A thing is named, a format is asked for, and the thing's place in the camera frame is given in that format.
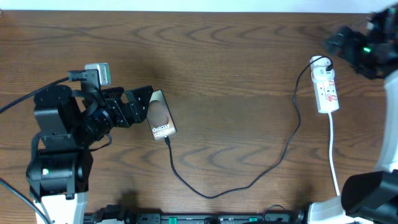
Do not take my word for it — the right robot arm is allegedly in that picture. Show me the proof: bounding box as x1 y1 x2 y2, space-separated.
306 4 397 223

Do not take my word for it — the black USB charging cable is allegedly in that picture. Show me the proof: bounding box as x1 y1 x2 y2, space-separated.
164 55 334 200

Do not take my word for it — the white power strip cord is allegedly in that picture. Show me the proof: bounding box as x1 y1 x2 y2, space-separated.
328 112 341 197

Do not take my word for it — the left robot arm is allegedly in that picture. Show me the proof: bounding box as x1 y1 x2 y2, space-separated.
26 85 154 223

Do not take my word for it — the white USB charger adapter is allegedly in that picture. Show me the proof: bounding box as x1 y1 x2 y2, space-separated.
310 55 335 83

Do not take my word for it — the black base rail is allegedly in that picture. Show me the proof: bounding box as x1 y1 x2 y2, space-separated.
83 205 307 224

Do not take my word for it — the white power strip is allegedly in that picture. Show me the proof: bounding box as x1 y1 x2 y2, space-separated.
313 79 339 114

